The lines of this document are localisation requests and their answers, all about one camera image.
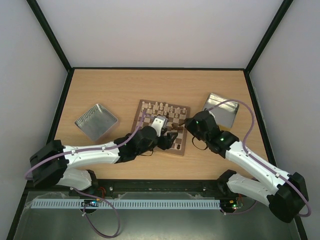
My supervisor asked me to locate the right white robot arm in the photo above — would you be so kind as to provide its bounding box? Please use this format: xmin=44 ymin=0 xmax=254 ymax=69
xmin=184 ymin=110 xmax=309 ymax=223

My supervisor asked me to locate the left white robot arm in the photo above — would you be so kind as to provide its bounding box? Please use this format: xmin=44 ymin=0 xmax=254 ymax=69
xmin=24 ymin=126 xmax=178 ymax=190

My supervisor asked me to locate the wooden chess board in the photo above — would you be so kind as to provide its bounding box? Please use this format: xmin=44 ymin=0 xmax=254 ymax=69
xmin=131 ymin=99 xmax=191 ymax=156

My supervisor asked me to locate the gold tin box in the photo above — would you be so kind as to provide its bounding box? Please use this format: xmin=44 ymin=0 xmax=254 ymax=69
xmin=202 ymin=93 xmax=240 ymax=129

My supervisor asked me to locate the white king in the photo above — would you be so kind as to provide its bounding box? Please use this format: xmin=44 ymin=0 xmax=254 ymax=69
xmin=164 ymin=103 xmax=169 ymax=112

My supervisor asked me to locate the white queen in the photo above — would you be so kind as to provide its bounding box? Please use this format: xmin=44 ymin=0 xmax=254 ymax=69
xmin=159 ymin=102 xmax=164 ymax=111

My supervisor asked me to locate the silver tin lid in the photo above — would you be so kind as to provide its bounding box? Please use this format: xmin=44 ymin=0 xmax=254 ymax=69
xmin=74 ymin=103 xmax=119 ymax=142

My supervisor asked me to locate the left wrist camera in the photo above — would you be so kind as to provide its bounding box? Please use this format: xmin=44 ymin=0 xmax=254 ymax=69
xmin=151 ymin=115 xmax=168 ymax=137

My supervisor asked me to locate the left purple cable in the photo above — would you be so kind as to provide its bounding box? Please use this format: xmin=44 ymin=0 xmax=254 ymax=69
xmin=24 ymin=111 xmax=147 ymax=237

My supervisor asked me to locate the purple cable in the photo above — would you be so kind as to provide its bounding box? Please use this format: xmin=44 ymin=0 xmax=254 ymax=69
xmin=203 ymin=99 xmax=312 ymax=218
xmin=24 ymin=111 xmax=147 ymax=237

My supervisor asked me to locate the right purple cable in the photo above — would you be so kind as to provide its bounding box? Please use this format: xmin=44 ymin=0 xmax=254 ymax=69
xmin=203 ymin=99 xmax=312 ymax=218

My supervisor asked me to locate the light blue cable duct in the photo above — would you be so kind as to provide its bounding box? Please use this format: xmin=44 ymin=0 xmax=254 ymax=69
xmin=30 ymin=198 xmax=221 ymax=210

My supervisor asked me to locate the black mounting rail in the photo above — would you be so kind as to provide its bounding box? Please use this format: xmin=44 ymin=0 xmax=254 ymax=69
xmin=82 ymin=179 xmax=239 ymax=199

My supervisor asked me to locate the black enclosure frame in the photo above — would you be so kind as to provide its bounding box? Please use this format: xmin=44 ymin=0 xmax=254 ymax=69
xmin=4 ymin=0 xmax=310 ymax=240

